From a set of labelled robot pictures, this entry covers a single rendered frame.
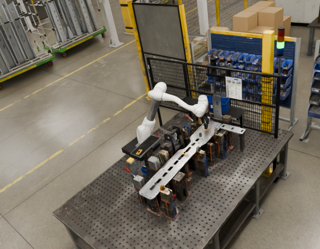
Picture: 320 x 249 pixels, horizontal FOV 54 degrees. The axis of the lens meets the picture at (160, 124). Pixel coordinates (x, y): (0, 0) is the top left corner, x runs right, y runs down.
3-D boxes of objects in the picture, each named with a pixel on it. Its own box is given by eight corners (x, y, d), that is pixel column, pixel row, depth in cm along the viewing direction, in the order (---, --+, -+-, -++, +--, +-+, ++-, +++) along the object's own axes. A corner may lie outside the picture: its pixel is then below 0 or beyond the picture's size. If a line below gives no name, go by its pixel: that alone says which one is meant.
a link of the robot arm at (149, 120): (138, 132, 417) (143, 122, 434) (149, 137, 416) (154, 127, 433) (152, 85, 368) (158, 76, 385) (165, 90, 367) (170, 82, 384)
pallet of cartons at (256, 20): (264, 65, 703) (265, 19, 644) (233, 60, 754) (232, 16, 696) (289, 46, 766) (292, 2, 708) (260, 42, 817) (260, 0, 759)
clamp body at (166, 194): (174, 222, 309) (169, 196, 289) (162, 216, 318) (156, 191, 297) (180, 214, 315) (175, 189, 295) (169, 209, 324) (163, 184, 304)
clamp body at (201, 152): (206, 179, 350) (203, 155, 331) (196, 175, 357) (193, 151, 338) (210, 174, 355) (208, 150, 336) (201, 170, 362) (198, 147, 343)
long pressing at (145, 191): (154, 201, 297) (153, 200, 296) (136, 193, 310) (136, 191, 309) (223, 124, 380) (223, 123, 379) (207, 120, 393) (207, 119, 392)
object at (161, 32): (201, 111, 594) (189, 2, 483) (197, 114, 586) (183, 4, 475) (150, 96, 677) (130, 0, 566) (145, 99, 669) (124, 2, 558)
